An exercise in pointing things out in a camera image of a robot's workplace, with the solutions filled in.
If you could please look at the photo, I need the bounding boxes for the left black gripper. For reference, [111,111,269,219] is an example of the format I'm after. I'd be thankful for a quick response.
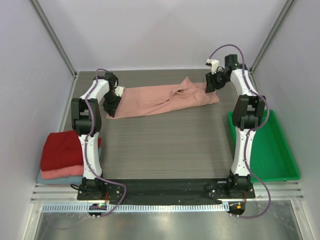
[102,90,122,117]

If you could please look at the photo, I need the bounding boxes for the pink t shirt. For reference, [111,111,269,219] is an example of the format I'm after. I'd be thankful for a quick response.
[106,77,220,120]

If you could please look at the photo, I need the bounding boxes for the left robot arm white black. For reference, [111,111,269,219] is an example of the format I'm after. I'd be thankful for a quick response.
[70,68,124,200]

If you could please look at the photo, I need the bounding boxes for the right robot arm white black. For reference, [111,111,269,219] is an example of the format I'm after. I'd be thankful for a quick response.
[205,54,265,199]

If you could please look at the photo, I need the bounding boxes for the red folded t shirt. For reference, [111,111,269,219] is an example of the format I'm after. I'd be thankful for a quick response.
[40,130,102,172]

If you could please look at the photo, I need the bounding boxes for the salmon folded t shirt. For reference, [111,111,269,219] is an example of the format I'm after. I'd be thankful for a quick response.
[40,161,87,180]

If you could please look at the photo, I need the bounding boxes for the blue folded t shirt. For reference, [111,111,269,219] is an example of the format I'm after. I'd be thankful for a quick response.
[37,147,103,186]

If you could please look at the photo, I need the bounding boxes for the green plastic tray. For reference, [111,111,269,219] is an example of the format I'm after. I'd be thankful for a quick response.
[226,108,301,184]

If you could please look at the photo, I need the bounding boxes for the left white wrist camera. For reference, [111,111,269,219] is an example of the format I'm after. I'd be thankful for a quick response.
[114,86,126,98]

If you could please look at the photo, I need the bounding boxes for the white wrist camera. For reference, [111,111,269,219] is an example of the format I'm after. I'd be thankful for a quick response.
[114,86,126,98]
[206,58,220,75]

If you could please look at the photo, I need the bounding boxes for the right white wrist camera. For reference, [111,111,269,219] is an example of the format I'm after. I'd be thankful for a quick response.
[206,58,220,75]

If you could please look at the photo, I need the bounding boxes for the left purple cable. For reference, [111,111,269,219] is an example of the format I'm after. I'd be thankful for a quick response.
[83,68,128,218]

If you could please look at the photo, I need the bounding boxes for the purple cable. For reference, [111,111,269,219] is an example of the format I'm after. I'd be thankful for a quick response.
[208,44,273,220]
[83,68,128,218]

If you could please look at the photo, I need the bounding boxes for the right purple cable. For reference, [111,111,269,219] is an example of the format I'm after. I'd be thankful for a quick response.
[208,44,273,220]

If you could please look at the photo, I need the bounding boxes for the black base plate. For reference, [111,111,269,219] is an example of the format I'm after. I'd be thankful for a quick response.
[70,177,256,205]

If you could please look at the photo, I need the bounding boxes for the white slotted cable duct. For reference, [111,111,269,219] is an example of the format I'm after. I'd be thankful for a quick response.
[42,202,230,214]

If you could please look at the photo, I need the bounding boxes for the aluminium frame rail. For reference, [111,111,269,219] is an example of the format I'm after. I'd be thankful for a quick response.
[30,182,304,205]

